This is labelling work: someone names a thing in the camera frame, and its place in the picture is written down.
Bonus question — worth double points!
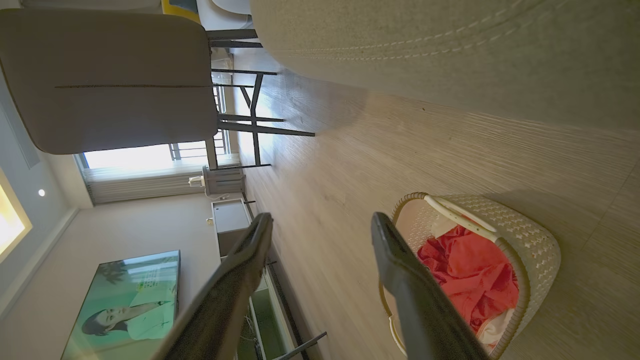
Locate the beige fabric sofa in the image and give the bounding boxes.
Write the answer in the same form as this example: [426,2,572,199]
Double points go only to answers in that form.
[250,0,640,133]

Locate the white chair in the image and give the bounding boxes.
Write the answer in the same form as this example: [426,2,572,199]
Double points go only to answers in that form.
[196,0,263,48]

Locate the flat screen television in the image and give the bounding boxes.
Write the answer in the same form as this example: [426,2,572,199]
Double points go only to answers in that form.
[61,250,181,360]

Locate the yellow object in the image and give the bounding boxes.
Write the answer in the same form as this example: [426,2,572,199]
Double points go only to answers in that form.
[161,0,201,23]

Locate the white power plug with cable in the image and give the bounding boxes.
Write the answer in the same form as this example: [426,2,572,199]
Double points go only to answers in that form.
[188,175,231,202]

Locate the window with railing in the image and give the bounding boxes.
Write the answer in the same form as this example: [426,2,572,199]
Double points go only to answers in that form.
[80,140,232,170]

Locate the red garment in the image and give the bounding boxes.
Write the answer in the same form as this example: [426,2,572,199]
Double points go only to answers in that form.
[417,225,520,333]

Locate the low white television stand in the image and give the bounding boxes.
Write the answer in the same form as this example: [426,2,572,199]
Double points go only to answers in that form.
[239,260,328,360]

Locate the white woven plastic laundry basket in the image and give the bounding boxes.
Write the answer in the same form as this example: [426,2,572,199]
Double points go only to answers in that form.
[378,192,562,360]

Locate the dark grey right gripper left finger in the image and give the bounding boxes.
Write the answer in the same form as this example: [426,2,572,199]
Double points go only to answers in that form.
[150,212,274,360]

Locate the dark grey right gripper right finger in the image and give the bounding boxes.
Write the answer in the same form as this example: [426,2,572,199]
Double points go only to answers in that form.
[371,212,491,360]

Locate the white pleated curtain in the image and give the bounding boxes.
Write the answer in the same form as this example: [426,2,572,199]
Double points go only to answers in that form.
[82,154,241,205]

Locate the rectangular ceiling light panel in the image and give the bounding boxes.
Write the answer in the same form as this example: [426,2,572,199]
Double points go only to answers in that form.
[0,167,33,263]

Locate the white cabinet box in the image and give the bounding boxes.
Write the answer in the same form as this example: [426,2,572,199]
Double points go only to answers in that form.
[211,197,256,258]

